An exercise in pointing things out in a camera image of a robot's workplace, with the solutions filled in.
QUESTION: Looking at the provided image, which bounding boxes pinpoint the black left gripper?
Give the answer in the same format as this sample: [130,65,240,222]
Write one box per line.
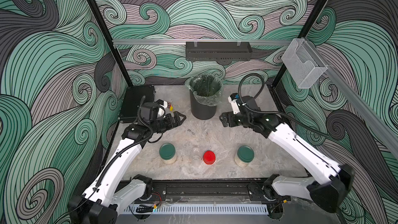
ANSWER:
[149,111,185,134]

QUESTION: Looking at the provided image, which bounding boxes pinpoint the green-lidded oatmeal jar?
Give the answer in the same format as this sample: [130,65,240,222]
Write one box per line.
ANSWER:
[234,145,255,167]
[159,143,177,164]

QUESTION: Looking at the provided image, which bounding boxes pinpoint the red jar lid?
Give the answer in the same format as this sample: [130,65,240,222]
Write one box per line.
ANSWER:
[203,150,216,165]

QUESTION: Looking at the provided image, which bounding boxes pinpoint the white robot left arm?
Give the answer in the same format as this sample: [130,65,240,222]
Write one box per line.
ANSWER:
[67,111,187,224]

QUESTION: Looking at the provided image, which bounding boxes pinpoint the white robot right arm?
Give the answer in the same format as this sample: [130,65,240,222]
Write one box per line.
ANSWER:
[219,112,355,213]

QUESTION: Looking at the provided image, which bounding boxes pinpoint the red yellow toy car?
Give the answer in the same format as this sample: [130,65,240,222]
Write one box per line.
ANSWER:
[167,102,173,112]

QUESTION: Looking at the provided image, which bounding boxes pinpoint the black trash bin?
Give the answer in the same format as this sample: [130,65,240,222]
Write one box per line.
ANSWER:
[190,91,217,120]

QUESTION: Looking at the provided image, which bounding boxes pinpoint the clear plastic bin liner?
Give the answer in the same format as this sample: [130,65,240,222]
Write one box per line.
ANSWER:
[184,74,223,107]

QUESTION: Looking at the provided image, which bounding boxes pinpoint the black hard case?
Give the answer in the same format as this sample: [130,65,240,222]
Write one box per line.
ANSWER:
[119,85,155,123]

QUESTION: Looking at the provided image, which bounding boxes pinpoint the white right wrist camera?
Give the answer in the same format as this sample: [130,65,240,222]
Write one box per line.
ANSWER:
[228,93,244,115]

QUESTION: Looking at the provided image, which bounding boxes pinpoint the black corrugated right cable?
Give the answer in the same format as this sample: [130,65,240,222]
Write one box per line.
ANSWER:
[237,73,330,139]

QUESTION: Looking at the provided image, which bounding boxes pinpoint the black corrugated cable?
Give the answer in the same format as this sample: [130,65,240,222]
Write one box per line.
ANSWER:
[96,94,156,190]
[237,73,330,139]

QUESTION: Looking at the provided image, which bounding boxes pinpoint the black corrugated left cable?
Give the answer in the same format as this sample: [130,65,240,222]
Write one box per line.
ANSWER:
[96,94,156,190]

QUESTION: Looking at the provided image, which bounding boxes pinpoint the black wall-mounted tray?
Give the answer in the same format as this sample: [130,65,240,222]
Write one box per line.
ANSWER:
[185,42,253,62]

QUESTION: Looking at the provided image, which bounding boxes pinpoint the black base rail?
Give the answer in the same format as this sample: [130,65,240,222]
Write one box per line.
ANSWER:
[124,178,315,204]

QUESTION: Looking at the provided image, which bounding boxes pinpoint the aluminium wall rail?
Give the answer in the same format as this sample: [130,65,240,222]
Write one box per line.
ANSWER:
[308,41,398,158]
[113,38,292,46]

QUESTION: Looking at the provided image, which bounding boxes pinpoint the white slotted cable duct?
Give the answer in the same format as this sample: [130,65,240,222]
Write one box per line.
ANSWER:
[119,203,269,216]

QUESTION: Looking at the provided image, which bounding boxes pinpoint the clear acrylic wall holder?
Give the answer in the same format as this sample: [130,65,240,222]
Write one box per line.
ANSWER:
[282,38,327,89]

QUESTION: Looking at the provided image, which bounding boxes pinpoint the aluminium right wall rail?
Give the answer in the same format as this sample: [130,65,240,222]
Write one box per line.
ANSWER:
[308,41,398,158]

